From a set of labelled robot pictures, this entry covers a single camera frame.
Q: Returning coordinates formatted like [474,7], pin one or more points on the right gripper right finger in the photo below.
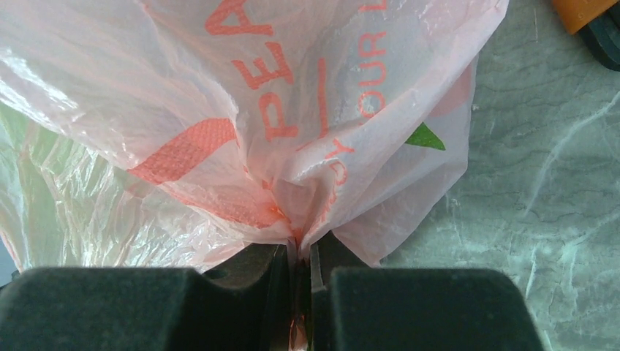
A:
[357,307]

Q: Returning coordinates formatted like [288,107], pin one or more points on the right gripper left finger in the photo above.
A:
[241,304]

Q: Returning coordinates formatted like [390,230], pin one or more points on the pink plastic bag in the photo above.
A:
[174,133]

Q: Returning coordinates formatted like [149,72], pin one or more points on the orange black hex key set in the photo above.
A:
[596,22]

